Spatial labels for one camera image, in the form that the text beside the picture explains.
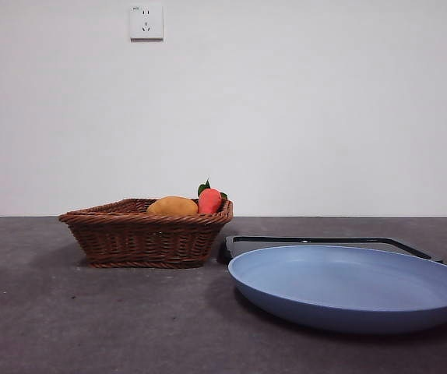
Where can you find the blue round plate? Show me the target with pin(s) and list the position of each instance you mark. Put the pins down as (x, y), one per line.
(344, 288)

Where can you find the orange carrot with green leaves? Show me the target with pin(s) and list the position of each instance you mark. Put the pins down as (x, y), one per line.
(209, 200)

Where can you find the black flat tray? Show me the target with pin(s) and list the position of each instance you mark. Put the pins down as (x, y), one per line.
(247, 244)

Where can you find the brown wicker basket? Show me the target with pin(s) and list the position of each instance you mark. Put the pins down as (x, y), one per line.
(138, 241)

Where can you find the white wall socket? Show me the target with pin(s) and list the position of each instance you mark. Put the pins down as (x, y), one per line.
(146, 22)

